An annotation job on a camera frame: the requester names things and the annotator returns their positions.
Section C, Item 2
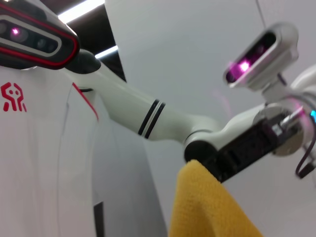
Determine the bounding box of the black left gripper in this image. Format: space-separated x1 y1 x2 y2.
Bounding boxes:
204 122 282 184

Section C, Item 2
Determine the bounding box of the yellow towel with black edge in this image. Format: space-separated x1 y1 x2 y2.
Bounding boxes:
168 159 264 237

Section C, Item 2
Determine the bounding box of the short ceiling light strip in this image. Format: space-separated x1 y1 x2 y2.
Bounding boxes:
94 45 119 59

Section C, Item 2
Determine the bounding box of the white robot torso red logo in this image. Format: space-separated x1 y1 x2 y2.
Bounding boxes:
0 64 171 237

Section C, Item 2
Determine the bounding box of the long ceiling light strip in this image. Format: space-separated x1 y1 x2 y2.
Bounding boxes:
58 0 106 25

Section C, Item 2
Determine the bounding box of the black robot head red trim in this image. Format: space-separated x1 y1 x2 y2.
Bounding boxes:
0 0 81 71

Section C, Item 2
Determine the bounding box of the dark left wrist cable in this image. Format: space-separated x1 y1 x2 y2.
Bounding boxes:
295 137 316 179

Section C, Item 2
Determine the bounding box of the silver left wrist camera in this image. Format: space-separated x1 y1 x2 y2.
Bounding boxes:
223 22 299 104

